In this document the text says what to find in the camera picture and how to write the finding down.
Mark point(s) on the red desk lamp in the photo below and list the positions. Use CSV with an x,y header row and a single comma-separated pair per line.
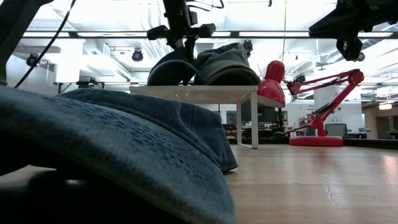
x,y
315,141

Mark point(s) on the grey monitor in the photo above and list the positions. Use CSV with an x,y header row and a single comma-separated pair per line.
x,y
335,130

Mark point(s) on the navy blue baseball cap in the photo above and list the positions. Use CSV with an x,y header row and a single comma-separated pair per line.
x,y
124,133
169,73

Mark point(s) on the black aluminium table frame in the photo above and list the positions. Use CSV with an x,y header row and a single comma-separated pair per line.
x,y
373,143

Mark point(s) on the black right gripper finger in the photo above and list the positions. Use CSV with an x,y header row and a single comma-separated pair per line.
x,y
329,35
332,20

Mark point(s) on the black ceiling device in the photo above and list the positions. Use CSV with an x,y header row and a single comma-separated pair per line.
x,y
247,46

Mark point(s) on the black overhead beam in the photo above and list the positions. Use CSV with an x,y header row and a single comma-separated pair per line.
x,y
235,34

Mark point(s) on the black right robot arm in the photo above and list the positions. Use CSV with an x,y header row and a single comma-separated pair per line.
x,y
388,11

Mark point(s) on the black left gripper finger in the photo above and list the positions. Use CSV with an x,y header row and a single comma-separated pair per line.
x,y
190,53
175,46

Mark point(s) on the long ceiling light panel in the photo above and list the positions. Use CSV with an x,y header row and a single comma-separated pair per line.
x,y
46,34
109,34
224,34
273,34
379,34

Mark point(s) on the black round ceiling camera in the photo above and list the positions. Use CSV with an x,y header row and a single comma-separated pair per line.
x,y
361,57
137,55
32,59

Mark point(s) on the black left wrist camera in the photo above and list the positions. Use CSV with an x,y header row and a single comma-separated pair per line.
x,y
192,18

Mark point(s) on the white perforated metal shelf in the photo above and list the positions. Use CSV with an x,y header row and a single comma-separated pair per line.
x,y
192,93

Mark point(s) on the grey baseball cap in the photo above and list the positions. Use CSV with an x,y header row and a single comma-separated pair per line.
x,y
224,59
230,80

